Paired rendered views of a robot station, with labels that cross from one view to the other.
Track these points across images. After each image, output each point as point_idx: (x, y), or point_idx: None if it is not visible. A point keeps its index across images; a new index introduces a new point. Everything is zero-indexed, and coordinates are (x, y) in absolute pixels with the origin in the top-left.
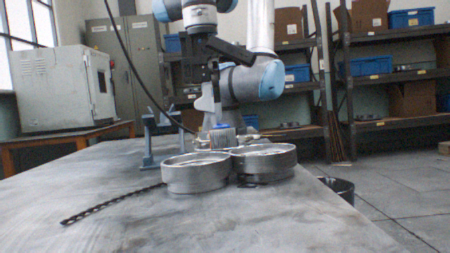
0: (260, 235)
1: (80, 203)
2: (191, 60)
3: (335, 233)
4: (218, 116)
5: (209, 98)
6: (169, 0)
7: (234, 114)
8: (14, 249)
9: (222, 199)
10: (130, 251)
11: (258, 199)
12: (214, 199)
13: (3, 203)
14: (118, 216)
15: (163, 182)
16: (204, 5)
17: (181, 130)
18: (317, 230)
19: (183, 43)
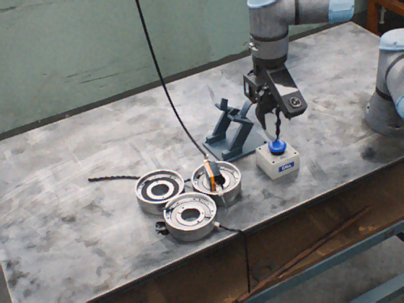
0: (80, 258)
1: (123, 163)
2: (248, 81)
3: (84, 283)
4: (268, 138)
5: None
6: None
7: (395, 107)
8: (63, 184)
9: (132, 224)
10: (63, 222)
11: (131, 241)
12: (132, 221)
13: (122, 127)
14: (102, 194)
15: None
16: (257, 41)
17: (238, 131)
18: (87, 276)
19: None
